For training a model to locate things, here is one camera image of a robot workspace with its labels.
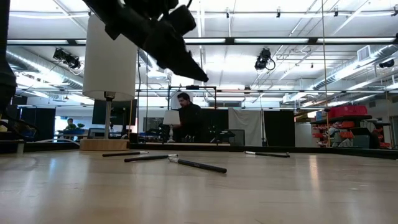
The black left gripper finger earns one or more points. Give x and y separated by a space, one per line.
168 62
180 49

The short black pen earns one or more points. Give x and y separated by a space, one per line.
199 165

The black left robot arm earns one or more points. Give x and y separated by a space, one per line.
7 62

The ceiling strip light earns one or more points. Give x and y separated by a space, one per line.
208 40
354 40
270 40
37 41

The white board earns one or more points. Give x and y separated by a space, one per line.
173 102

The small white table lamp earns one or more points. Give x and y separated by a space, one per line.
171 117

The white shade wooden base lamp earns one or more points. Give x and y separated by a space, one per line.
109 68

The small black ceiling fixture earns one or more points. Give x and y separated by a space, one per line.
335 11
278 12
228 12

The person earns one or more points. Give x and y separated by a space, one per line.
190 119
70 124

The black monitor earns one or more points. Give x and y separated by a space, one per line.
119 113

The black partition panel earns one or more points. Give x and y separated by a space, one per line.
279 127
40 123
214 121

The black equipment on tripod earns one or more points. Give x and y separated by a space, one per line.
226 133

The grey hanging cloth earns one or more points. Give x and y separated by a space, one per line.
245 126

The black ceiling spotlight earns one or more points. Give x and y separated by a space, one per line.
387 63
66 59

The grey chair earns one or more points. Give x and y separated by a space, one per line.
238 137

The small green plants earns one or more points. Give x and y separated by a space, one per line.
81 125

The yellow pole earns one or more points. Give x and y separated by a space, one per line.
327 130

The small white cylinder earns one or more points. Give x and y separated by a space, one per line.
20 147

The red storage crate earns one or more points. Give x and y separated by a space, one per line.
348 111

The white ceiling vent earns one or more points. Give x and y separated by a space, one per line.
363 53

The shelf rack with red bins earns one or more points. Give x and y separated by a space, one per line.
351 118

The black ceiling light rail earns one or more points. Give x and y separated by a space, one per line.
229 40

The black aluminium table frame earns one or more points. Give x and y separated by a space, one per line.
174 146

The silver ceiling air duct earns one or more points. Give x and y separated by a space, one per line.
18 60
382 51

